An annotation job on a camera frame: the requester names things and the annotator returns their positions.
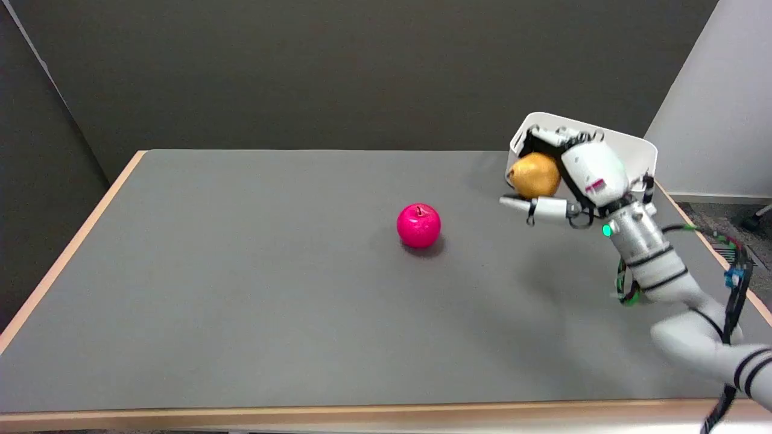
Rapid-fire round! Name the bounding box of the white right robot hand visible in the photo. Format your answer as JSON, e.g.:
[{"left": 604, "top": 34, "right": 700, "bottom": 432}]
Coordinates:
[{"left": 499, "top": 127, "right": 656, "bottom": 230}]

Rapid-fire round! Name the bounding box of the yellow pear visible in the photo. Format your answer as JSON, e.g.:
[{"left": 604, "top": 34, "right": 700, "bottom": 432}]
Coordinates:
[{"left": 508, "top": 152, "right": 562, "bottom": 200}]

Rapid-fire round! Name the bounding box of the white plastic box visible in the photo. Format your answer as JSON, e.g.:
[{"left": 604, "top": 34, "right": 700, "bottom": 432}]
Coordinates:
[{"left": 505, "top": 112, "right": 658, "bottom": 194}]

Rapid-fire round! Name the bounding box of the black chair base leg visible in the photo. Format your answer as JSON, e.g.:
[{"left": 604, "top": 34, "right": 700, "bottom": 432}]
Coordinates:
[{"left": 741, "top": 204, "right": 772, "bottom": 231}]

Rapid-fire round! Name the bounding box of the pink red apple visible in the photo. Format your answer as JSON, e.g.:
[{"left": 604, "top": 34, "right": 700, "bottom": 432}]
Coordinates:
[{"left": 396, "top": 203, "right": 442, "bottom": 249}]

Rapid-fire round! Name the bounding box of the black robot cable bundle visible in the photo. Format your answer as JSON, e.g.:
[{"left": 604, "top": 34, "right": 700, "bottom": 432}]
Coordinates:
[{"left": 615, "top": 224, "right": 756, "bottom": 434}]

